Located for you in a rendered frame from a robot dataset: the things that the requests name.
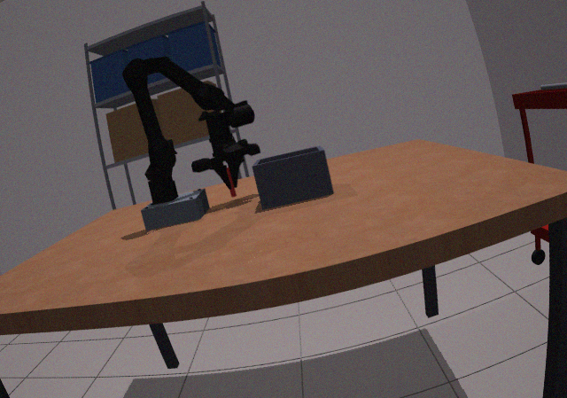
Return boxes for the red peg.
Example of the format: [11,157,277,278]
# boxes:
[227,167,237,198]

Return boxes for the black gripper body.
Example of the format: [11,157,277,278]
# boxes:
[191,130,260,173]

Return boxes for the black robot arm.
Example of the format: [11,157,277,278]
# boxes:
[122,56,255,205]

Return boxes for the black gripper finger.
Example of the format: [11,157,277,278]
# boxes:
[228,159,245,188]
[210,165,232,190]

